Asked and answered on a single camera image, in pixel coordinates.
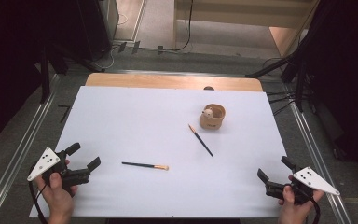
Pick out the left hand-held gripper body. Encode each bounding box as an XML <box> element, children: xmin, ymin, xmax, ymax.
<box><xmin>27</xmin><ymin>147</ymin><xmax>91</xmax><ymax>198</ymax></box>

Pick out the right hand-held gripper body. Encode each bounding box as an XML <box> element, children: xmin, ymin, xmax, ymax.
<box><xmin>264</xmin><ymin>166</ymin><xmax>341</xmax><ymax>206</ymax></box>

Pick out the black brush with orange tip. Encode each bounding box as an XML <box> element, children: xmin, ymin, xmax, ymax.
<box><xmin>121</xmin><ymin>161</ymin><xmax>170</xmax><ymax>172</ymax></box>
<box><xmin>187</xmin><ymin>123</ymin><xmax>214</xmax><ymax>158</ymax></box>

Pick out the brown pen holder with bear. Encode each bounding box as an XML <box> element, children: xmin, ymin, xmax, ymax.
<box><xmin>199</xmin><ymin>103</ymin><xmax>227</xmax><ymax>131</ymax></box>

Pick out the person's right hand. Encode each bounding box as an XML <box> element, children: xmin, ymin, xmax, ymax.
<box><xmin>277</xmin><ymin>175</ymin><xmax>326</xmax><ymax>224</ymax></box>

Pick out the person's left hand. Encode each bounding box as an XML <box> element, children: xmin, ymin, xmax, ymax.
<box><xmin>34</xmin><ymin>159</ymin><xmax>79</xmax><ymax>219</ymax></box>

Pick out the white table sheet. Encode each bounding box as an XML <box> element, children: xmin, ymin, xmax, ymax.
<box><xmin>29</xmin><ymin>85</ymin><xmax>293</xmax><ymax>218</ymax></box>

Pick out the black metal stand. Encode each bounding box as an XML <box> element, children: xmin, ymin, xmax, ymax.
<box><xmin>38</xmin><ymin>43</ymin><xmax>106</xmax><ymax>105</ymax></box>
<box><xmin>245</xmin><ymin>50</ymin><xmax>310</xmax><ymax>114</ymax></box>

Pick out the black curtain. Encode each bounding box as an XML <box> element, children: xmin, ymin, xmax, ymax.
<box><xmin>287</xmin><ymin>0</ymin><xmax>358</xmax><ymax>185</ymax></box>
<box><xmin>0</xmin><ymin>0</ymin><xmax>114</xmax><ymax>151</ymax></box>

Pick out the wooden table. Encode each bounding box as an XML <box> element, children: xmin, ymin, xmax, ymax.
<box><xmin>84</xmin><ymin>72</ymin><xmax>264</xmax><ymax>93</ymax></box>

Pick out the light wooden furniture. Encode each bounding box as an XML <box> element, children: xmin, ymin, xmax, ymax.
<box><xmin>172</xmin><ymin>0</ymin><xmax>322</xmax><ymax>59</ymax></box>

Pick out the metal floor rail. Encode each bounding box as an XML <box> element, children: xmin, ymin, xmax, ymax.
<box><xmin>0</xmin><ymin>74</ymin><xmax>61</xmax><ymax>224</ymax></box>
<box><xmin>283</xmin><ymin>83</ymin><xmax>352</xmax><ymax>224</ymax></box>

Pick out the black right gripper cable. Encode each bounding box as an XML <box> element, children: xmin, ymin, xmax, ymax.
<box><xmin>304</xmin><ymin>191</ymin><xmax>322</xmax><ymax>224</ymax></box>

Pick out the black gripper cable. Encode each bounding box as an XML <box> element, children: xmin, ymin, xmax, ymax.
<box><xmin>28</xmin><ymin>179</ymin><xmax>49</xmax><ymax>224</ymax></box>
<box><xmin>304</xmin><ymin>191</ymin><xmax>322</xmax><ymax>224</ymax></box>

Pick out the black floor bracket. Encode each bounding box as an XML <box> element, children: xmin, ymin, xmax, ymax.
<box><xmin>57</xmin><ymin>104</ymin><xmax>72</xmax><ymax>124</ymax></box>

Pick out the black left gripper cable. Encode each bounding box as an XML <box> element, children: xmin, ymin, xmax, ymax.
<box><xmin>28</xmin><ymin>179</ymin><xmax>49</xmax><ymax>224</ymax></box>

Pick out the bundle of black floor cables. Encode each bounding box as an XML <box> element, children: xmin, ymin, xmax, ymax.
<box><xmin>264</xmin><ymin>89</ymin><xmax>296</xmax><ymax>117</ymax></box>

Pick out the white floor cable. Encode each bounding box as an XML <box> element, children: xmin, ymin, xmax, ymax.
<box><xmin>96</xmin><ymin>12</ymin><xmax>129</xmax><ymax>71</ymax></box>

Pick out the black floor cable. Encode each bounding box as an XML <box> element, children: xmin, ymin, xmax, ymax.
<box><xmin>161</xmin><ymin>0</ymin><xmax>196</xmax><ymax>52</ymax></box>

